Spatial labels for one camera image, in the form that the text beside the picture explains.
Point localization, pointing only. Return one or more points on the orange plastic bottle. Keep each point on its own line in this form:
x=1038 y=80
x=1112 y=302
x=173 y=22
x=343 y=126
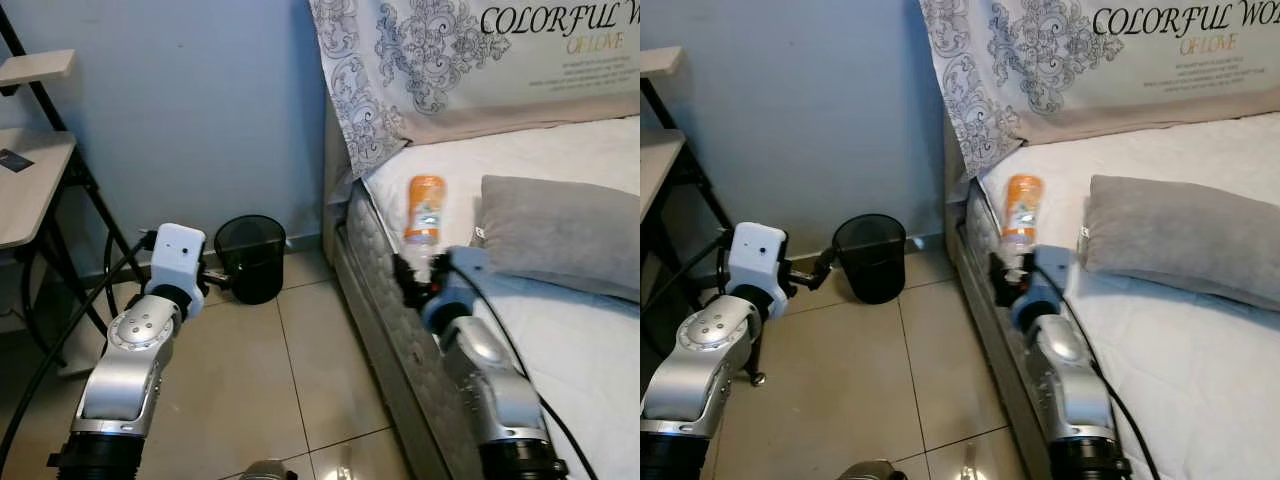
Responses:
x=1022 y=205
x=425 y=205

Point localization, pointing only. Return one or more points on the grey pillow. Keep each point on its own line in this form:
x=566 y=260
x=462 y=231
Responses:
x=560 y=235
x=1170 y=235

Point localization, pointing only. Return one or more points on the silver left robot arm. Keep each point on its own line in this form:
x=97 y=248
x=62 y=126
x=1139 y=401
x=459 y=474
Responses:
x=705 y=370
x=125 y=370

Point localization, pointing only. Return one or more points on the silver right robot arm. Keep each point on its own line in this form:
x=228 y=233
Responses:
x=1075 y=385
x=490 y=380

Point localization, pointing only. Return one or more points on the black mesh waste bin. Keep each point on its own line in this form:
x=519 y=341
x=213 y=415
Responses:
x=870 y=255
x=250 y=255

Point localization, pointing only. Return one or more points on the grey bed base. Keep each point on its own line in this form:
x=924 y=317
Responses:
x=385 y=345
x=1000 y=355

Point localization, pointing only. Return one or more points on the white pillow tag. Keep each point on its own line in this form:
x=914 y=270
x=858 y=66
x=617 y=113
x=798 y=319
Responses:
x=1083 y=235
x=479 y=235

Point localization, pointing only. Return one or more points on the white quilted mattress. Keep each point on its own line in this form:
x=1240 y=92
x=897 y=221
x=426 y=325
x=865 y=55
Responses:
x=560 y=380
x=1190 y=380

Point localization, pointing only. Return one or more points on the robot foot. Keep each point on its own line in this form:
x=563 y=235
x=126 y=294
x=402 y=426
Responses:
x=268 y=470
x=870 y=470

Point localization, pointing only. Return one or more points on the small black flat object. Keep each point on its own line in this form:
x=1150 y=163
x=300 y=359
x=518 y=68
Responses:
x=14 y=160

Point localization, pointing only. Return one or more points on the light wooden shelf board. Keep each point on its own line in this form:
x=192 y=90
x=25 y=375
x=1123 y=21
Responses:
x=35 y=65
x=658 y=60

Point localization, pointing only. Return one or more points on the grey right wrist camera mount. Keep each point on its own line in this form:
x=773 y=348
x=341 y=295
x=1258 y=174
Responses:
x=1050 y=268
x=462 y=265

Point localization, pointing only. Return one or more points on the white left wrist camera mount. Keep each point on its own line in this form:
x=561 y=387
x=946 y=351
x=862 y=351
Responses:
x=757 y=260
x=178 y=255

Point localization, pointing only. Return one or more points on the black metal desk frame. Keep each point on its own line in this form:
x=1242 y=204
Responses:
x=697 y=166
x=100 y=208

